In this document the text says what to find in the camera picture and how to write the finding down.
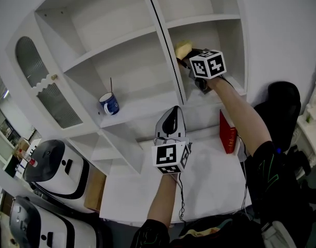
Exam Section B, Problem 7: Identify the white striped shoulder bag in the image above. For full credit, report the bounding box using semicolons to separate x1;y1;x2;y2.
261;220;299;248

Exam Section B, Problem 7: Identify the black office chair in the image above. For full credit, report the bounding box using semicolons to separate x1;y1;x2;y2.
253;81;312;180

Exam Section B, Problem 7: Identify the white black robot upper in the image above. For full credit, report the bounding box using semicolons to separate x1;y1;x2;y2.
22;139;90;200

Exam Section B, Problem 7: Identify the white black robot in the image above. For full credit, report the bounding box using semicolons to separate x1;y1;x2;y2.
22;139;90;200
9;195;104;248

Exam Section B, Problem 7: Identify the person's left forearm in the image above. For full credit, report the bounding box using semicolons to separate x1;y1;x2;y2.
146;173;179;228

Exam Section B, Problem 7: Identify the white black robot lower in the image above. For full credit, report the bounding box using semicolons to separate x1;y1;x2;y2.
9;195;104;248

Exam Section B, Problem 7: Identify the person's black shirt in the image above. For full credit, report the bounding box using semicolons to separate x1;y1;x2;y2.
130;141;316;248

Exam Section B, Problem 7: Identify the blue mug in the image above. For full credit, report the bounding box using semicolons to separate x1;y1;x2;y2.
99;91;120;116

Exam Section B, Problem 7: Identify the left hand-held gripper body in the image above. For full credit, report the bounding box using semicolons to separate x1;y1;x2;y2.
151;136;193;175

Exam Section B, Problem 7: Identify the brown cardboard box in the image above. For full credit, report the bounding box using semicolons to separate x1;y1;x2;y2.
84;169;107;213

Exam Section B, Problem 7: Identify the red-capped bottle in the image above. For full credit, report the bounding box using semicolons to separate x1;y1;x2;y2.
18;148;38;166

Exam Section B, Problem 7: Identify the white vanity table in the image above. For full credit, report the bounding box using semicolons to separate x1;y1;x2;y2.
293;73;316;183

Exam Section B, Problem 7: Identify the white table top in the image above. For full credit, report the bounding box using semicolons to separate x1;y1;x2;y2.
99;127;253;223

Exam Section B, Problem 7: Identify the ribbed glass cabinet door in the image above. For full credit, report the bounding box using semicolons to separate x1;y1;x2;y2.
14;36;83;129

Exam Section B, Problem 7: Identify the white shelf unit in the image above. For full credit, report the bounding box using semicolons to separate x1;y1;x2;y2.
5;0;249;175

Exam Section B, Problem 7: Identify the person's right forearm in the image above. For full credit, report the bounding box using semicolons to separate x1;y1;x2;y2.
208;76;274;156

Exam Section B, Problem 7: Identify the red book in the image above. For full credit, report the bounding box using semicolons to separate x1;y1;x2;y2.
219;109;238;154

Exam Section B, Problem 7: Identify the yellow cleaning cloth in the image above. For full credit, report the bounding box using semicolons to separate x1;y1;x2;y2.
174;40;193;61

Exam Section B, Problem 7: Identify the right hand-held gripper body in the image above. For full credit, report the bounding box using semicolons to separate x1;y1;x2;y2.
188;50;227;95

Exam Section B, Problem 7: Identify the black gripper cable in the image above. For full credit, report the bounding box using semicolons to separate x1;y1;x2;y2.
239;135;251;216
177;174;187;222

